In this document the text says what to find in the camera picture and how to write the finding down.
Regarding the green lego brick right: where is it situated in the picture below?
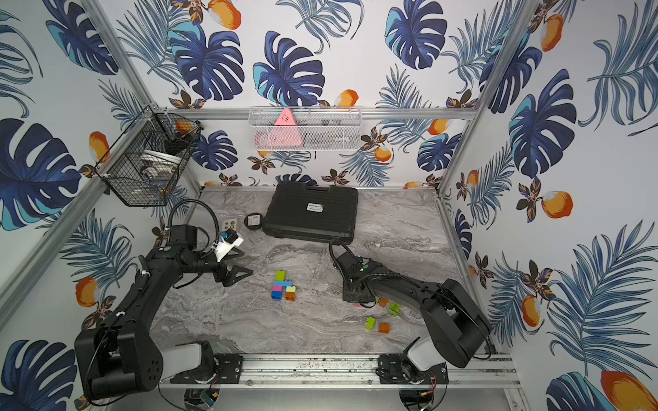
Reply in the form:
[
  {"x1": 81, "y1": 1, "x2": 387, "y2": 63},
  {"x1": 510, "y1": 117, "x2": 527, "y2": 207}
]
[{"x1": 387, "y1": 302, "x2": 400, "y2": 316}]

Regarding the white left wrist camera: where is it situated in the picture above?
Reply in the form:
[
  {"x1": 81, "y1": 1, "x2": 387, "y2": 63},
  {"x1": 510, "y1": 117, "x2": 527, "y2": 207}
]
[{"x1": 214, "y1": 229, "x2": 244, "y2": 262}]

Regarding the black round tape roll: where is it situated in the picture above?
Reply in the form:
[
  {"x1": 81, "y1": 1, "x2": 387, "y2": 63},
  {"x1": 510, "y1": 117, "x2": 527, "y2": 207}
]
[{"x1": 243, "y1": 212, "x2": 264, "y2": 231}]

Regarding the black wire basket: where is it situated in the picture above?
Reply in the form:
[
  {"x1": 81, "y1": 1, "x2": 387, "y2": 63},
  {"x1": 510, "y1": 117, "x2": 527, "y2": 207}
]
[{"x1": 94, "y1": 106, "x2": 203, "y2": 207}]

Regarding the white button control box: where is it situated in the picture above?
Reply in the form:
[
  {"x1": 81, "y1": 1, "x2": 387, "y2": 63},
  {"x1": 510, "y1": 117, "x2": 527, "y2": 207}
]
[{"x1": 222, "y1": 217, "x2": 238, "y2": 231}]

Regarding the green lego brick front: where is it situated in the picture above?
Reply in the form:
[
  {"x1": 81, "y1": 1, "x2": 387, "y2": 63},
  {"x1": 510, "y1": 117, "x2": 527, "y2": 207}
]
[{"x1": 365, "y1": 317, "x2": 376, "y2": 330}]

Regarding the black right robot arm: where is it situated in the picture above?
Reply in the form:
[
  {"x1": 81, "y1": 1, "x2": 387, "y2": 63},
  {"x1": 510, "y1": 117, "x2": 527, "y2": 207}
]
[{"x1": 328, "y1": 241, "x2": 494, "y2": 385}]

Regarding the black plastic tool case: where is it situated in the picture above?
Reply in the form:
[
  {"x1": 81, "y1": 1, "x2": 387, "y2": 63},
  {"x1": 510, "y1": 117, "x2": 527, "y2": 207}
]
[{"x1": 262, "y1": 182, "x2": 359, "y2": 244}]

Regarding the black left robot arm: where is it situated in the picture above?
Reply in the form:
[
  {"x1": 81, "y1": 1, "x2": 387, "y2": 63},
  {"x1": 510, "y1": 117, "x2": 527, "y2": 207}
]
[{"x1": 75, "y1": 215, "x2": 253, "y2": 402}]

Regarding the white wire shelf basket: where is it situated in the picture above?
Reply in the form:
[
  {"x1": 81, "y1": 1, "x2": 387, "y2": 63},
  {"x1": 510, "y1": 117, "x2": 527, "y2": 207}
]
[{"x1": 248, "y1": 106, "x2": 363, "y2": 151}]

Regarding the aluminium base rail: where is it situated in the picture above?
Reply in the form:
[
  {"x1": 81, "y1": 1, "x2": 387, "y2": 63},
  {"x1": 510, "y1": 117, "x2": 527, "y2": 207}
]
[{"x1": 153, "y1": 354, "x2": 521, "y2": 390}]

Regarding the pink triangle object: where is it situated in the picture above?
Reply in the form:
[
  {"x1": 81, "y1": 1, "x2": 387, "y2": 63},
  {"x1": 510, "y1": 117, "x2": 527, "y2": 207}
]
[{"x1": 264, "y1": 108, "x2": 303, "y2": 148}]

